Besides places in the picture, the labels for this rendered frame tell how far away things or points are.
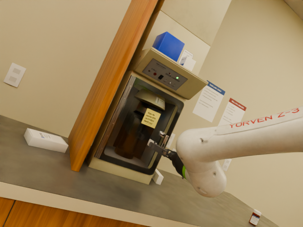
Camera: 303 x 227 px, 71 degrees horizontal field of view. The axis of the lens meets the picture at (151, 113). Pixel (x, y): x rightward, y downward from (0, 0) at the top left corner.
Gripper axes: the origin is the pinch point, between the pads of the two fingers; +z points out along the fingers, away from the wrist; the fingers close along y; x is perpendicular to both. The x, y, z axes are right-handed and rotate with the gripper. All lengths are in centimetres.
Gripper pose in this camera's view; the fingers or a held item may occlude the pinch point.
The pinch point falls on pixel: (161, 147)
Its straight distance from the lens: 100.5
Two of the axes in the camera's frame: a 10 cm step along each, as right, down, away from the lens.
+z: -3.9, -1.5, 9.1
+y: -8.2, -3.9, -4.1
